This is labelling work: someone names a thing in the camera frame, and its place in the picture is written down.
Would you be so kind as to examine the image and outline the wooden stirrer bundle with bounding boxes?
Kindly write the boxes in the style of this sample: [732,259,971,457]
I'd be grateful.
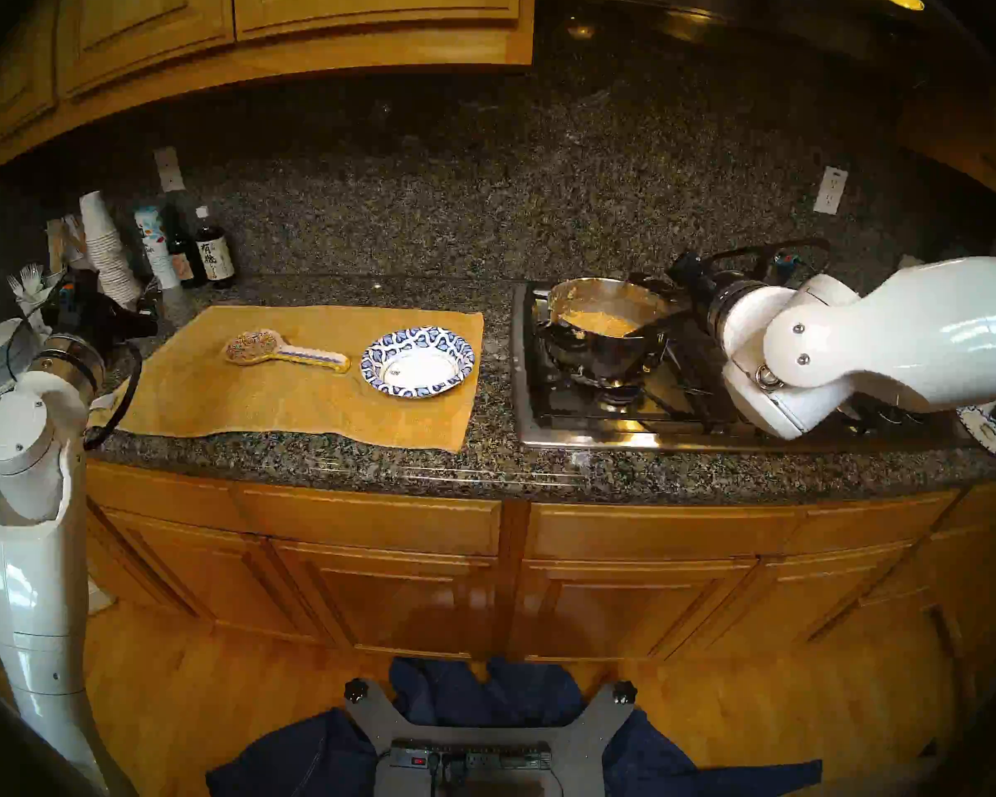
[46,214,88,269]

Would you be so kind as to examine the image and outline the stainless gas cooktop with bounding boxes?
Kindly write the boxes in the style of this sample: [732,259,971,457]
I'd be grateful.
[510,281,976,452]

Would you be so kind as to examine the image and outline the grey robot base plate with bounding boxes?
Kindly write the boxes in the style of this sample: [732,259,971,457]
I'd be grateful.
[344,677,638,797]

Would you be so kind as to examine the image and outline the blue white patterned paper bowl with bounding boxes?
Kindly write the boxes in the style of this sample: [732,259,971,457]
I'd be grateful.
[360,327,476,399]

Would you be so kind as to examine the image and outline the small dark glass bottle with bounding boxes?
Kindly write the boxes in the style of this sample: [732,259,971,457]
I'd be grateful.
[164,210,207,290]

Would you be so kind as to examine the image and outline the stainless steel pot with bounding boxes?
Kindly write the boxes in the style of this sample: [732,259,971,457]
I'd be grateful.
[534,276,681,387]

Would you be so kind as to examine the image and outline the white plastic forks bundle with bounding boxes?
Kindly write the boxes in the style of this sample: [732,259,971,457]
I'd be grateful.
[7,262,61,306]

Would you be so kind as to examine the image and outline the patterned paper plate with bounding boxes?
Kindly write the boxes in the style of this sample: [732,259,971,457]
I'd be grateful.
[959,401,996,458]

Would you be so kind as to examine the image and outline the white salt canister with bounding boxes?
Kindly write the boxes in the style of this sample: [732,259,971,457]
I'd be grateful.
[134,206,180,291]

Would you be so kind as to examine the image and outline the yellow cloth towel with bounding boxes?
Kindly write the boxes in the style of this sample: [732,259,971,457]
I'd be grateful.
[116,306,485,453]

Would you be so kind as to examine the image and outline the colourful ceramic spoon rest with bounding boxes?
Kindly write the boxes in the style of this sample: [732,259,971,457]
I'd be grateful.
[222,329,351,374]

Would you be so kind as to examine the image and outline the wooden base cabinets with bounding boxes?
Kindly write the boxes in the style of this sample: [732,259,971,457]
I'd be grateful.
[75,426,996,665]

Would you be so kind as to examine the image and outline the soy sauce bottle white cap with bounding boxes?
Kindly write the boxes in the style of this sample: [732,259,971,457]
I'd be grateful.
[193,206,238,290]

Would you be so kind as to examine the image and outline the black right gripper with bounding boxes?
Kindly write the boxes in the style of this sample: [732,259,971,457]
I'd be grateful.
[670,251,722,314]

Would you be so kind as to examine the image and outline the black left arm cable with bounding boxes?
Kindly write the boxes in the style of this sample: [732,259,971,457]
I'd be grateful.
[83,339,144,452]

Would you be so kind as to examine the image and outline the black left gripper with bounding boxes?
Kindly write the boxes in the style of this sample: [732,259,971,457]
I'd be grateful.
[49,269,161,349]

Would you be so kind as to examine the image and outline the wooden upper cabinet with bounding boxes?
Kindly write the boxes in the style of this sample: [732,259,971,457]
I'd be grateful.
[896,81,996,215]
[0,0,536,178]

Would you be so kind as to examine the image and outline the black handled serving spoon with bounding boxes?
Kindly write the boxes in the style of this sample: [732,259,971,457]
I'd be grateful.
[622,306,691,340]

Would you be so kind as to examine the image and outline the dark blue cloth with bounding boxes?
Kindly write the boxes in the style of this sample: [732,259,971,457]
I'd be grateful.
[206,656,823,797]

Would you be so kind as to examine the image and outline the stack of white paper cups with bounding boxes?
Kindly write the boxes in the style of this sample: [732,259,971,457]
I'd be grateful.
[79,191,142,306]

